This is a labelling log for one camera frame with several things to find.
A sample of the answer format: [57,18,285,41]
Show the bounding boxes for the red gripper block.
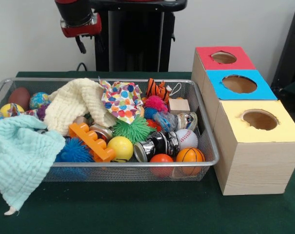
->
[60,13,105,55]

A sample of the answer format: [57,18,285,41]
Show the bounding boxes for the polka dot paper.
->
[98,77,144,125]

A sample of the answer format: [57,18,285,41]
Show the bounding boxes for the clear mesh bin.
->
[0,77,220,182]

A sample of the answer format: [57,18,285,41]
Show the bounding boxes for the cream waffle cloth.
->
[43,77,118,136]

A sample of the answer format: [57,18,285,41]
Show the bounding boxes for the green spiky ball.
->
[112,116,156,144]

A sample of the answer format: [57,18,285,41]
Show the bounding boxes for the orange toy brick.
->
[68,122,117,162]

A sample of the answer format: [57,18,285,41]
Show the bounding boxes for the yellow smiley ball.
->
[107,136,134,163]

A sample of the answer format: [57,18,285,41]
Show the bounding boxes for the blue spiky ball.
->
[55,136,96,163]

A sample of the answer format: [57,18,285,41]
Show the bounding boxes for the mint green cloth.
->
[0,114,66,215]

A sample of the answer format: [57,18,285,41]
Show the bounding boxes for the white baseball toy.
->
[175,129,199,151]

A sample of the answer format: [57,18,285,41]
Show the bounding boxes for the red orange ball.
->
[150,154,175,177]

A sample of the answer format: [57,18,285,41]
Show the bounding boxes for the orange basketball toy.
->
[176,147,206,176]

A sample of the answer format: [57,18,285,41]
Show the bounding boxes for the dark green table cloth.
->
[0,70,295,234]

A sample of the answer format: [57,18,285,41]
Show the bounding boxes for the black floor stand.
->
[271,4,295,91]

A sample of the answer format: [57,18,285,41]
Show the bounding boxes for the side table green cloth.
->
[274,77,295,98]

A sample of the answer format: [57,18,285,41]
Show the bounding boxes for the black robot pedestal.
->
[90,0,188,73]

